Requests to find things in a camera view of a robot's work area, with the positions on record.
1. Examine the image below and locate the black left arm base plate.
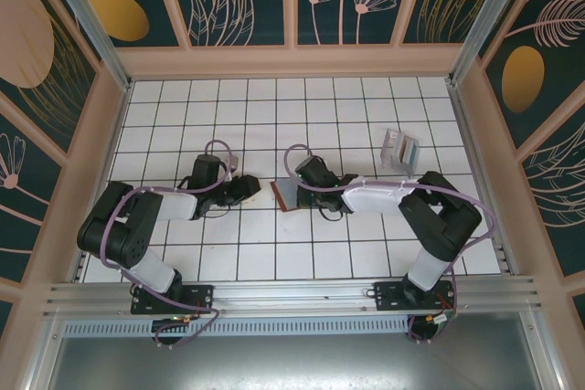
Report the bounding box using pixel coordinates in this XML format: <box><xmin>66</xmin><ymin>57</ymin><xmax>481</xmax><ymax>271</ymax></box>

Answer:
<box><xmin>130</xmin><ymin>283</ymin><xmax>216</xmax><ymax>316</ymax></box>

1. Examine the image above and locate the small electronics board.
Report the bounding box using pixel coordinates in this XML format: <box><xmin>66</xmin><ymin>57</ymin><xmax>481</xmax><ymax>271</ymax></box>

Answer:
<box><xmin>408</xmin><ymin>311</ymin><xmax>458</xmax><ymax>344</ymax></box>
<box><xmin>153</xmin><ymin>314</ymin><xmax>196</xmax><ymax>349</ymax></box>

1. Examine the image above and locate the perforated grey cable duct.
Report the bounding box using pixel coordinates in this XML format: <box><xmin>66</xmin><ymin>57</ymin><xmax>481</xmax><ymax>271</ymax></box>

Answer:
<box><xmin>62</xmin><ymin>318</ymin><xmax>412</xmax><ymax>337</ymax></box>

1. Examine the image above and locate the grey metal panel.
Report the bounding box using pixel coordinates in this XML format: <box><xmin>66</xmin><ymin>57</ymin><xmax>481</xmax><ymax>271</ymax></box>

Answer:
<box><xmin>45</xmin><ymin>334</ymin><xmax>557</xmax><ymax>390</ymax></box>

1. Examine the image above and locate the clear acrylic card stand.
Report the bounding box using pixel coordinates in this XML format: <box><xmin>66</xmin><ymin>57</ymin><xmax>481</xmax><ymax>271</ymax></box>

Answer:
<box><xmin>380</xmin><ymin>128</ymin><xmax>420</xmax><ymax>177</ymax></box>

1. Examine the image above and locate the aluminium frame post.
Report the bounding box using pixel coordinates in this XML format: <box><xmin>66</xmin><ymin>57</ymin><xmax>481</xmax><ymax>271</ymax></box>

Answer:
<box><xmin>449</xmin><ymin>0</ymin><xmax>548</xmax><ymax>86</ymax></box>
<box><xmin>37</xmin><ymin>0</ymin><xmax>134</xmax><ymax>90</ymax></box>

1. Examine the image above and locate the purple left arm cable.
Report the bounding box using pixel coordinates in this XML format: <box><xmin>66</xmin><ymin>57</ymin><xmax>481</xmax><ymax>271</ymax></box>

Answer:
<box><xmin>97</xmin><ymin>140</ymin><xmax>235</xmax><ymax>351</ymax></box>

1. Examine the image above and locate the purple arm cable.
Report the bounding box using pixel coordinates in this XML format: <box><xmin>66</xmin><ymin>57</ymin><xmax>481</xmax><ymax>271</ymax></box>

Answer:
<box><xmin>97</xmin><ymin>140</ymin><xmax>235</xmax><ymax>351</ymax></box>
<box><xmin>285</xmin><ymin>142</ymin><xmax>500</xmax><ymax>346</ymax></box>

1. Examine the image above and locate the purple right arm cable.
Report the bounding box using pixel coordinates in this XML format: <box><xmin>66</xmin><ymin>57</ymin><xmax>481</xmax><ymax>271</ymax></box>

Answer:
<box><xmin>285</xmin><ymin>142</ymin><xmax>500</xmax><ymax>346</ymax></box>

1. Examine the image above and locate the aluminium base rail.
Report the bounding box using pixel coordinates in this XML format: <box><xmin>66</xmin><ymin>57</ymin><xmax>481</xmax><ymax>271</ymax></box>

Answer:
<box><xmin>43</xmin><ymin>274</ymin><xmax>543</xmax><ymax>318</ymax></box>

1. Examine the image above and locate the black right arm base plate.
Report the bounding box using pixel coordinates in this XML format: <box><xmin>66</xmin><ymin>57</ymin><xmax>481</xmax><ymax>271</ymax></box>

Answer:
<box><xmin>373</xmin><ymin>279</ymin><xmax>459</xmax><ymax>313</ymax></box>

